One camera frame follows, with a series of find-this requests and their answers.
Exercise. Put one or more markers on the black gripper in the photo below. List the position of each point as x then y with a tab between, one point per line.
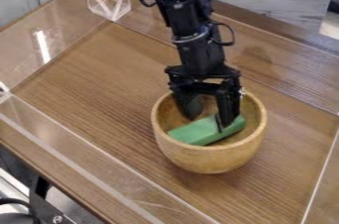
203	74

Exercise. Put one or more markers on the green rectangular block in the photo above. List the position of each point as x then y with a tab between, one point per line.
204	131

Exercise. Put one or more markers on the brown wooden bowl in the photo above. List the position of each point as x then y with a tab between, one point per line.
220	156

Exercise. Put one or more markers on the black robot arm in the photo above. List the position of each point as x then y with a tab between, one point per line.
186	15

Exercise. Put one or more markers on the clear acrylic corner bracket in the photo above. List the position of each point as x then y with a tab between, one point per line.
110	9

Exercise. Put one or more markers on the clear acrylic tray wall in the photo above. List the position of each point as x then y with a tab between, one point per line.
111	189

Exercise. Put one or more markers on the black table leg bracket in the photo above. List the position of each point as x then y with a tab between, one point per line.
44	211

